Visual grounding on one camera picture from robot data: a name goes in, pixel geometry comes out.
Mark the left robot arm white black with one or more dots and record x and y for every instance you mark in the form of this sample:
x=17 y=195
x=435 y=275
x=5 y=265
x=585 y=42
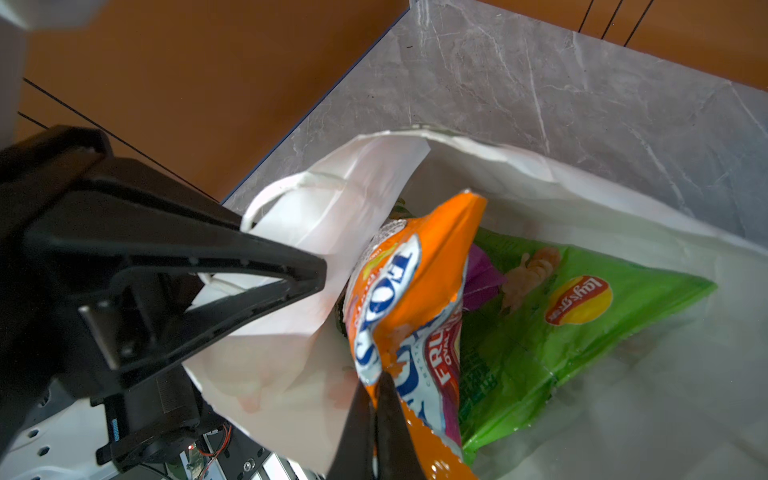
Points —
x=63 y=427

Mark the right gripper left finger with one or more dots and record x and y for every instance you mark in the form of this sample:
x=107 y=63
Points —
x=354 y=456

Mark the orange snack packet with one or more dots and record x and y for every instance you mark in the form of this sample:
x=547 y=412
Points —
x=403 y=314

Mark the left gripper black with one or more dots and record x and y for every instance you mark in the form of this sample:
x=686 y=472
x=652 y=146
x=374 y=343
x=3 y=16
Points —
x=99 y=256

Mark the white paper bag with flowers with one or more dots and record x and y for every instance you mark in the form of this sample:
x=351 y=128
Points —
x=684 y=399

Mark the large green Lays chip bag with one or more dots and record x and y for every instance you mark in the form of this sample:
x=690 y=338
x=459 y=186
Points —
x=560 y=309

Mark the magenta purple snack bag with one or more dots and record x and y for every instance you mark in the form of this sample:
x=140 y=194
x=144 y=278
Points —
x=483 y=281

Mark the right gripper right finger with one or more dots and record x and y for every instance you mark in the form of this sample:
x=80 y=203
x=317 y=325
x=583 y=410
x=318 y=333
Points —
x=396 y=456

